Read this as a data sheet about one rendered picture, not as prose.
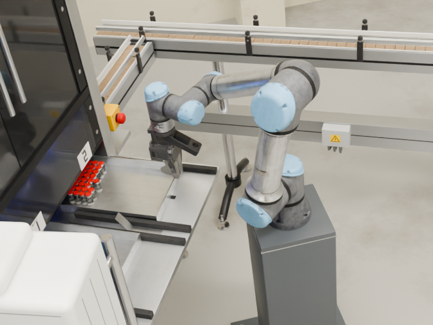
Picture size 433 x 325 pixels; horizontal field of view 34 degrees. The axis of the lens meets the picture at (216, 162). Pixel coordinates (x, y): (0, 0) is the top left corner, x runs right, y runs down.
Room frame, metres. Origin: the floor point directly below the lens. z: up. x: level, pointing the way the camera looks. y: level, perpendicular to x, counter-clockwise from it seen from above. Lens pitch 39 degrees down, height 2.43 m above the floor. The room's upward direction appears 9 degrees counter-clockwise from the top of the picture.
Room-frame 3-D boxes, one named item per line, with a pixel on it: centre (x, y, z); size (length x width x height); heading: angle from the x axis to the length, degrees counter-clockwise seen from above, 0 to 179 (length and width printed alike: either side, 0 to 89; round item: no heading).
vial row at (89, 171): (1.88, 0.45, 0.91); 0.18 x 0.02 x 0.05; 158
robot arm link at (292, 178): (1.70, -0.20, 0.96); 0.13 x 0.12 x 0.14; 139
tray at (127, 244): (1.53, 0.47, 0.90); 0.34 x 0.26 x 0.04; 68
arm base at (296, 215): (1.70, -0.21, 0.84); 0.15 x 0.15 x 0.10
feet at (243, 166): (2.71, -0.07, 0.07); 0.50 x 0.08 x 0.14; 158
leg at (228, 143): (2.71, -0.07, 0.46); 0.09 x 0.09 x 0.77; 68
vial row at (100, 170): (1.87, 0.43, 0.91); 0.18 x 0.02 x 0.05; 158
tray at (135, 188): (1.83, 0.32, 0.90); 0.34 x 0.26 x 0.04; 68
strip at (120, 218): (1.63, 0.27, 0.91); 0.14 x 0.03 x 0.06; 69
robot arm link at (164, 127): (1.84, 0.15, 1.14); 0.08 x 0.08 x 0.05
